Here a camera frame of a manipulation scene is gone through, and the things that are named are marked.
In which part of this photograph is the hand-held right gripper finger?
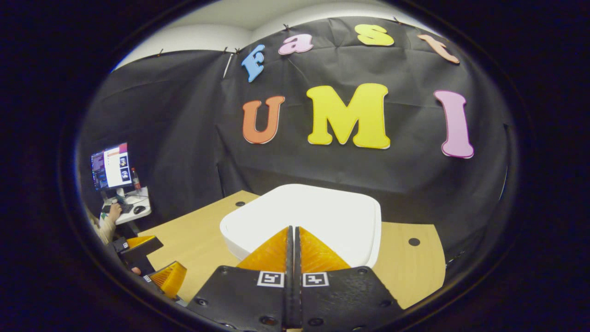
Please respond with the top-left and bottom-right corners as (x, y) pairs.
(294, 226), (404, 332)
(187, 225), (295, 330)

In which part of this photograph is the white desktop garbage bin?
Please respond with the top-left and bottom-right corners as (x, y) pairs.
(220, 184), (382, 269)

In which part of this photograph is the white side desk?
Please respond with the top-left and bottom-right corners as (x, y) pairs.
(102, 187), (152, 225)

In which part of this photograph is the computer monitor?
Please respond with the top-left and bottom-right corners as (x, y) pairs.
(90, 142), (133, 192)

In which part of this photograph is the black backdrop cloth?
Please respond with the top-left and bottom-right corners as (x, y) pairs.
(78, 16), (512, 259)

